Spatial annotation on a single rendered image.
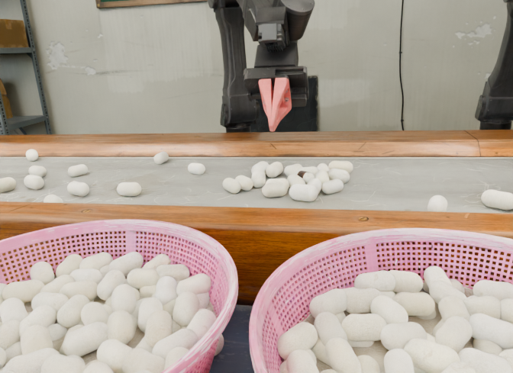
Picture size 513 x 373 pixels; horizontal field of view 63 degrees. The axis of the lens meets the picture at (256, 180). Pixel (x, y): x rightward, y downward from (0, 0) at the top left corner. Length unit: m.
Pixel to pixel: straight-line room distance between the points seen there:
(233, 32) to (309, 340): 0.81
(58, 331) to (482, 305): 0.32
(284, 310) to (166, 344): 0.09
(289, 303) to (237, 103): 0.72
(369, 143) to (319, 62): 1.87
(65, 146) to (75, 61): 2.14
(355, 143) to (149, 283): 0.48
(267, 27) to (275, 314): 0.45
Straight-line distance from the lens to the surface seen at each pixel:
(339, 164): 0.65
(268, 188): 0.55
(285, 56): 0.70
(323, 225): 0.41
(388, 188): 0.60
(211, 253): 0.38
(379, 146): 0.77
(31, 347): 0.35
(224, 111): 1.01
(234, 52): 1.01
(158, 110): 2.84
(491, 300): 0.37
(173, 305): 0.37
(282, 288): 0.33
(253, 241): 0.42
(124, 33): 2.89
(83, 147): 0.91
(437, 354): 0.31
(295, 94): 0.71
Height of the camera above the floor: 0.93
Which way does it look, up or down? 18 degrees down
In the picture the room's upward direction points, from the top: 3 degrees counter-clockwise
